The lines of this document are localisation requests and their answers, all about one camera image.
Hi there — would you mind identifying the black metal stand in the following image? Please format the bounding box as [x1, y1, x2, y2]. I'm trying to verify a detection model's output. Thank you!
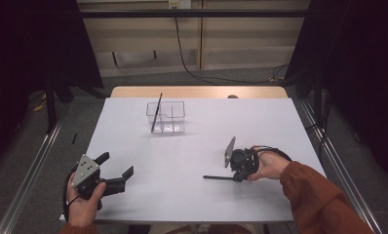
[44, 72, 59, 135]

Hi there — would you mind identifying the clear plastic organizer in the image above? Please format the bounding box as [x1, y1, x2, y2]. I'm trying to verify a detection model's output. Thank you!
[145, 100, 186, 136]

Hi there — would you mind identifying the left hand-held gripper black cable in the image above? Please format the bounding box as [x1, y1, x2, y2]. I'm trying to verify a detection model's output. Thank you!
[61, 165, 82, 216]

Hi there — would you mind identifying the person's left hand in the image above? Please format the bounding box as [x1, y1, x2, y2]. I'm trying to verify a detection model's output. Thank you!
[65, 172, 108, 228]

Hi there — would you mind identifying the right hand-held gripper black cable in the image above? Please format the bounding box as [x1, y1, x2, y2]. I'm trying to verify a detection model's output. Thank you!
[252, 144, 294, 163]

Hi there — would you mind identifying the black curtain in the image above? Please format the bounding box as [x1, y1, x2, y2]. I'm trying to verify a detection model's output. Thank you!
[0, 0, 104, 174]
[283, 0, 388, 188]

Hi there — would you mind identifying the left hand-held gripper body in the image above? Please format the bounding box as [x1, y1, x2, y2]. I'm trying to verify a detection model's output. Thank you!
[70, 153, 127, 212]

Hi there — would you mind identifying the black horizontal bar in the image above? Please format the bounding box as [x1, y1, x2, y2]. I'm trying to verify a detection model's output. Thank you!
[79, 9, 309, 20]

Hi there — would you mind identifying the white wall socket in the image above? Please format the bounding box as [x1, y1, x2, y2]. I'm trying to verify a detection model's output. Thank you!
[168, 0, 193, 10]

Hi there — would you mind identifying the long black wall cable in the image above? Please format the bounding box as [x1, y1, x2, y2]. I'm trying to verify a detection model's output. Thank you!
[173, 17, 291, 86]

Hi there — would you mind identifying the white board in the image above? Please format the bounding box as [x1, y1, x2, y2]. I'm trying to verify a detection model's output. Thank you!
[58, 97, 327, 224]

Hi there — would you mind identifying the aluminium floor rail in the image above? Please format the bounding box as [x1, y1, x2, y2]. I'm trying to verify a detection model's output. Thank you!
[0, 102, 73, 234]
[298, 97, 385, 234]

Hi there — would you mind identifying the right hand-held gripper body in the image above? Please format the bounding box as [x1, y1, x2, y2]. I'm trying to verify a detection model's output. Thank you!
[223, 136, 260, 178]

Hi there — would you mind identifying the black pen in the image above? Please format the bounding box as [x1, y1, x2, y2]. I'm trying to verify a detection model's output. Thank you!
[150, 92, 164, 134]

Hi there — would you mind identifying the person's right hand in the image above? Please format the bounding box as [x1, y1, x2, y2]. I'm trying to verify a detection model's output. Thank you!
[247, 145, 292, 182]

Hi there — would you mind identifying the hand-held gripper black cable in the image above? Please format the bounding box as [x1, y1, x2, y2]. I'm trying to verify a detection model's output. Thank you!
[252, 144, 294, 163]
[61, 165, 82, 216]

